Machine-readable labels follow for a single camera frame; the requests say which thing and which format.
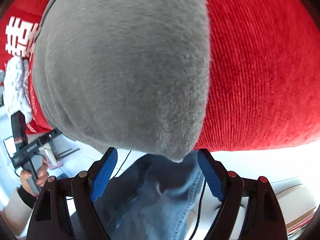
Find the blue denim jeans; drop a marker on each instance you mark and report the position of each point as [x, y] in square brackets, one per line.
[151, 199]

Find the white floral cloth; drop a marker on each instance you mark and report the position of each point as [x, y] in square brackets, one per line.
[16, 92]

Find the grey knit garment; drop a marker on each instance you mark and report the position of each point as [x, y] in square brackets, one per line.
[132, 74]

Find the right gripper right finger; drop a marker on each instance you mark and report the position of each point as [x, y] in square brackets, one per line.
[213, 173]

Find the person's left hand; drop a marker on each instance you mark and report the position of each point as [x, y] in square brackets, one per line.
[34, 174]

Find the red bedspread white characters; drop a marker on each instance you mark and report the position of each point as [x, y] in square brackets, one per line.
[263, 70]

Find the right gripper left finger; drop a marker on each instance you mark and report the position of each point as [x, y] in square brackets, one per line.
[99, 176]

